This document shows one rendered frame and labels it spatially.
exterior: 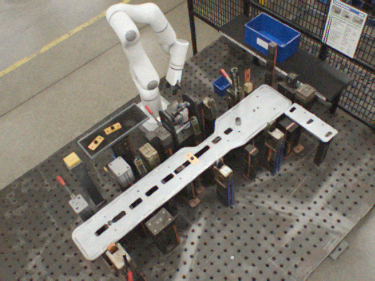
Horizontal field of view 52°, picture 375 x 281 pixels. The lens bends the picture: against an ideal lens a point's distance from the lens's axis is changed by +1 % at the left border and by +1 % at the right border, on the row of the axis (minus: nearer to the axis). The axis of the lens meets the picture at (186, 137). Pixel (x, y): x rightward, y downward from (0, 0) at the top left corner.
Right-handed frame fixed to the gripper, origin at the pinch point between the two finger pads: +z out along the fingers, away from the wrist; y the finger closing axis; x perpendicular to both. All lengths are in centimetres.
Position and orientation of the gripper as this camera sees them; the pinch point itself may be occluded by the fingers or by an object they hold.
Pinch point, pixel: (171, 89)
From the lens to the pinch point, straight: 239.3
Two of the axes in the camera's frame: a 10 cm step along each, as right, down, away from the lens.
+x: 8.6, -1.0, 5.0
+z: -2.1, 8.2, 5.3
